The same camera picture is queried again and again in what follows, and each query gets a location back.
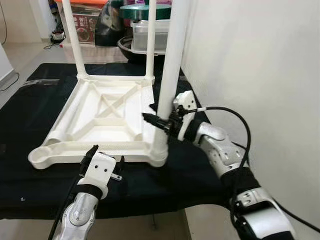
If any dark glass pan lid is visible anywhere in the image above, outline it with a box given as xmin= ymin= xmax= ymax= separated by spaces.
xmin=95 ymin=0 xmax=126 ymax=47

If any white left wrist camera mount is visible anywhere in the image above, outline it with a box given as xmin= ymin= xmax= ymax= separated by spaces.
xmin=80 ymin=151 xmax=117 ymax=193

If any orange-lid box with red poster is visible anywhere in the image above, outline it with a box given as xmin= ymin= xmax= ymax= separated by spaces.
xmin=60 ymin=0 xmax=108 ymax=45

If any white plastic table top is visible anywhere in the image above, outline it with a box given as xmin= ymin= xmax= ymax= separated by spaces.
xmin=27 ymin=74 xmax=168 ymax=170

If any black tablecloth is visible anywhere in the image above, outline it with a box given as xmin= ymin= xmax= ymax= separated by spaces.
xmin=0 ymin=62 xmax=236 ymax=221

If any green pot lid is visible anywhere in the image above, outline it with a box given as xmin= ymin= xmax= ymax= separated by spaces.
xmin=120 ymin=4 xmax=171 ymax=21

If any black wok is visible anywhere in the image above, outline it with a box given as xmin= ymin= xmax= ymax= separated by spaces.
xmin=117 ymin=36 xmax=151 ymax=63

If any grey upright vacuum cleaner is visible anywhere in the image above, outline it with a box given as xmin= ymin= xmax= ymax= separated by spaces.
xmin=50 ymin=0 xmax=67 ymax=43

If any pink fleece cover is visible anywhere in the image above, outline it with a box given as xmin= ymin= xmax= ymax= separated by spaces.
xmin=60 ymin=41 xmax=128 ymax=65

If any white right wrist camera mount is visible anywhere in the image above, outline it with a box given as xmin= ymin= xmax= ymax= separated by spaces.
xmin=172 ymin=91 xmax=198 ymax=141

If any narrow clear tape strip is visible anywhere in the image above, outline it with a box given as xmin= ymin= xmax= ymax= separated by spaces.
xmin=22 ymin=78 xmax=58 ymax=87

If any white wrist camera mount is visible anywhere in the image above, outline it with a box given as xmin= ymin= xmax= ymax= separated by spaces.
xmin=80 ymin=151 xmax=117 ymax=193
xmin=172 ymin=91 xmax=198 ymax=141

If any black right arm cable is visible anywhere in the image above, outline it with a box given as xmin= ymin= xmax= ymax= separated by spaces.
xmin=197 ymin=106 xmax=251 ymax=171

